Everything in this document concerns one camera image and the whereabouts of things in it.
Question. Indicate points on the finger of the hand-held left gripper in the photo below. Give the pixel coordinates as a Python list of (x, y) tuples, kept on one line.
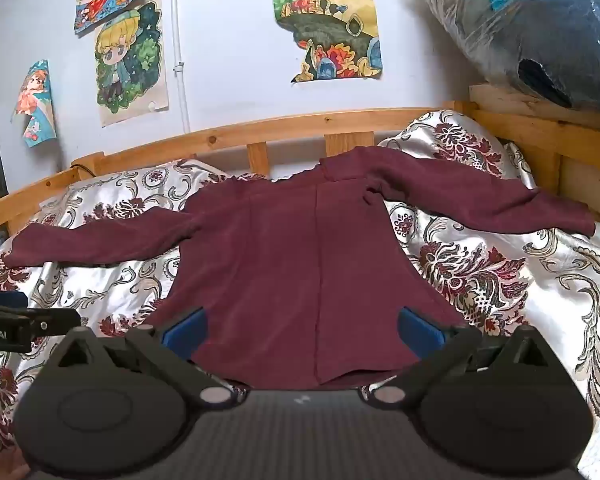
[(57, 321)]

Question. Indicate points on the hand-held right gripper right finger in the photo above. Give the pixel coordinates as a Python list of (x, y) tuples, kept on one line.
[(419, 331)]

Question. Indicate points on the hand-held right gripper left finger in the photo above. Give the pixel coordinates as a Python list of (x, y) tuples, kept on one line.
[(185, 334)]

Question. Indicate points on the maroon sweater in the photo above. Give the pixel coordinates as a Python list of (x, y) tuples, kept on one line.
[(280, 260)]

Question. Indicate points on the floral satin blanket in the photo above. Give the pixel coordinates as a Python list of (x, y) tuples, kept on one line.
[(505, 270)]

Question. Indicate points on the teal fabric piece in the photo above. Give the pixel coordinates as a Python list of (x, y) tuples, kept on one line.
[(35, 105)]

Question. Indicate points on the wooden bed headboard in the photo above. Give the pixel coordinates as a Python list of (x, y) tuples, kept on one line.
[(280, 125)]

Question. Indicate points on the plastic-wrapped dark bundle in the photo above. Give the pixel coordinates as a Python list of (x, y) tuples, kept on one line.
[(555, 25)]

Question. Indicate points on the blond cartoon figure wall poster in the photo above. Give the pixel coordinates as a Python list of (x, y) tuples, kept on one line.
[(127, 60)]

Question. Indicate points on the white wall pipe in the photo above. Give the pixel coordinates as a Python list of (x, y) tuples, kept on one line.
[(180, 45)]

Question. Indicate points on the landscape drawing wall poster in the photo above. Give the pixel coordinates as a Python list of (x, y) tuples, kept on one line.
[(325, 20)]

